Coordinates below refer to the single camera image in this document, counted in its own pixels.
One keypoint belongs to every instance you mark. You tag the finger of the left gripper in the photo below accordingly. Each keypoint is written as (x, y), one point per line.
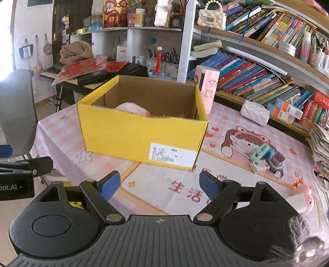
(38, 166)

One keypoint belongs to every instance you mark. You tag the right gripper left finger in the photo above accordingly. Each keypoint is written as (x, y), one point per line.
(97, 195)

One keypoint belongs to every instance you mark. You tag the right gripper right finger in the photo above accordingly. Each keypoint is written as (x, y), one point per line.
(222, 196)

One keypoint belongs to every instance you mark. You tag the white small device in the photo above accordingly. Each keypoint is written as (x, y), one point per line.
(259, 166)

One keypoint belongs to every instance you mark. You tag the pink checkered tablecloth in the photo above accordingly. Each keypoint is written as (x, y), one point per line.
(234, 148)

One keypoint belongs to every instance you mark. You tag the grey chair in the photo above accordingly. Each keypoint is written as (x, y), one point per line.
(18, 112)

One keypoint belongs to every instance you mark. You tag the white charger block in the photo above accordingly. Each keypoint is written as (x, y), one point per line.
(298, 202)

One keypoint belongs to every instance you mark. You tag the yellow cardboard box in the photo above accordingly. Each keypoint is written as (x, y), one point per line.
(172, 136)

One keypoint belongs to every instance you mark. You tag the pink pig toy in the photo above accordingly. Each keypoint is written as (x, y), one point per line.
(306, 191)

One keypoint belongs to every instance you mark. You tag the white quilted pouch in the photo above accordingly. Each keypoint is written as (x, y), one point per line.
(255, 112)

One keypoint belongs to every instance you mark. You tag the pink plush in box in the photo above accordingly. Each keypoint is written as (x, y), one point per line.
(133, 108)

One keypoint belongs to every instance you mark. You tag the black keyboard piano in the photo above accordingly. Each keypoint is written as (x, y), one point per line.
(113, 69)

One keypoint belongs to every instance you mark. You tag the orange white small box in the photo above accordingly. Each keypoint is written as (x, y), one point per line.
(284, 111)

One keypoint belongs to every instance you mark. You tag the stack of magazines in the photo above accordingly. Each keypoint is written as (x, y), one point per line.
(318, 143)

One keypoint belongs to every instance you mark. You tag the red paper sheets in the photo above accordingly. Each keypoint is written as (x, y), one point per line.
(80, 68)

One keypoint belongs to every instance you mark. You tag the pink cylindrical box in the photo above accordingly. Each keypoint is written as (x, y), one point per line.
(206, 79)

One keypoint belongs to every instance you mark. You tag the brown cloth bundle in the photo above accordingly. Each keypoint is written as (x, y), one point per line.
(75, 52)

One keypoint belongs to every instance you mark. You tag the red bottle white cap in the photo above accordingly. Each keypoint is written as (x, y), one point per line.
(158, 60)

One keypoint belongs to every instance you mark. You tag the red fortune god poster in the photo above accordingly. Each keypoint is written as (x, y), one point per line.
(115, 13)

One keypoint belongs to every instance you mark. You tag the cream quilted pearl handbag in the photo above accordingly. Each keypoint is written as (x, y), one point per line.
(212, 18)

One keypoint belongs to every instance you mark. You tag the white yellow bottle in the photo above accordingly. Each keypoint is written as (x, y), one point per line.
(139, 17)

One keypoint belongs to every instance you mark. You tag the white bookshelf frame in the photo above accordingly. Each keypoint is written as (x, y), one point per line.
(139, 41)

